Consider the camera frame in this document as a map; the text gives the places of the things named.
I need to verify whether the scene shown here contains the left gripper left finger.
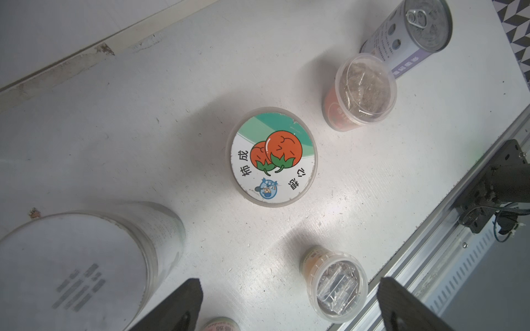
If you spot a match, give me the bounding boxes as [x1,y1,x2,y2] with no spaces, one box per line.
[131,279,204,331]

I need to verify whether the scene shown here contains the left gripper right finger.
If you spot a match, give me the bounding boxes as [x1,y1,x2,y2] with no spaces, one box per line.
[376,277,453,331]

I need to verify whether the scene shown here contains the small cup yellow label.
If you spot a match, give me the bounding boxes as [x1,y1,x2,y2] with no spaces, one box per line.
[300,245,369,324]

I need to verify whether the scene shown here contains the white lid seed jar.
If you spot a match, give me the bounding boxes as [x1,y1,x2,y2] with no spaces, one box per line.
[1,202,186,330]

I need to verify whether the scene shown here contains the red jar with printed lid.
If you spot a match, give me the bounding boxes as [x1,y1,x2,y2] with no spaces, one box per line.
[226,107,318,208]

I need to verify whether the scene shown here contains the clear cup orange contents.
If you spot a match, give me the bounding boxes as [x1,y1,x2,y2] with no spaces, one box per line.
[323,53,397,132]

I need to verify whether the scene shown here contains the tin can pull-tab lid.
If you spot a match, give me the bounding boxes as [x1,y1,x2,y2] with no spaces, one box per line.
[360,0,453,78]

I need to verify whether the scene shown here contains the white two-tier shelf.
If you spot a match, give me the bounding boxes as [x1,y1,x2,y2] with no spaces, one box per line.
[1,1,212,111]

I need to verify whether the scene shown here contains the aluminium front rail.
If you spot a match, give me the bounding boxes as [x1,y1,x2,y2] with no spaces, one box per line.
[332,110,529,330]

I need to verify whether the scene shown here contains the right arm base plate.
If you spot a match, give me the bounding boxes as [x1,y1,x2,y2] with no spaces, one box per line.
[454,139,529,234]

